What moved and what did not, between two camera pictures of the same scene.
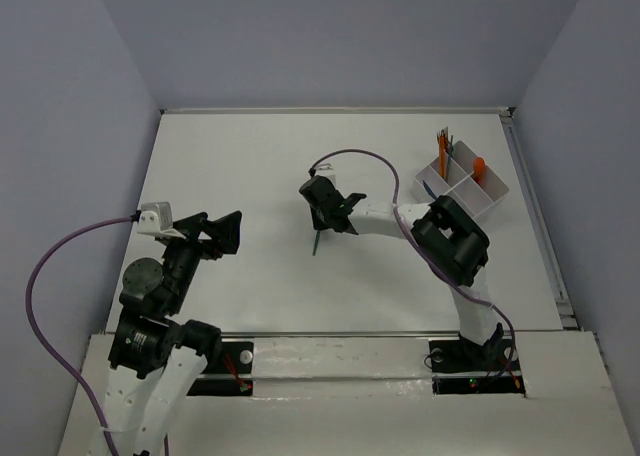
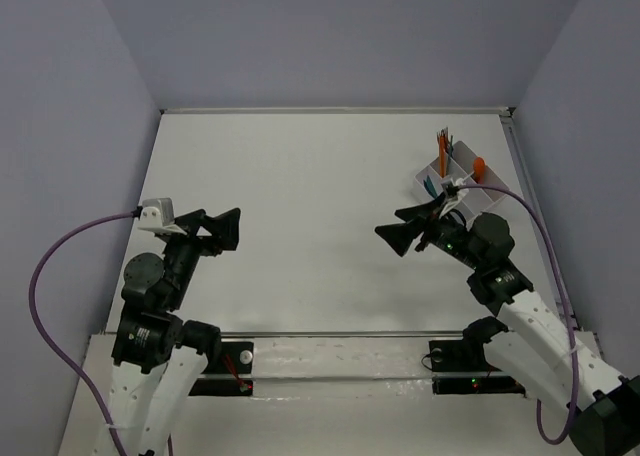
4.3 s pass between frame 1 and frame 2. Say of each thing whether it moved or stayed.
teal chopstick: stayed
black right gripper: moved
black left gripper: stayed
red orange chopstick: stayed
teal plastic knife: moved
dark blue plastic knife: stayed
